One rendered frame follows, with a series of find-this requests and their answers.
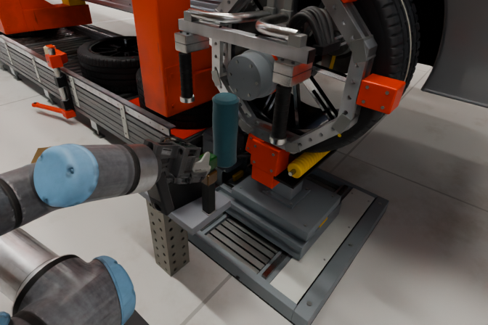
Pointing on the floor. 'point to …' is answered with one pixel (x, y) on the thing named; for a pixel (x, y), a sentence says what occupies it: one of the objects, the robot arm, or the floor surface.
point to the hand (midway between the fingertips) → (205, 169)
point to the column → (168, 241)
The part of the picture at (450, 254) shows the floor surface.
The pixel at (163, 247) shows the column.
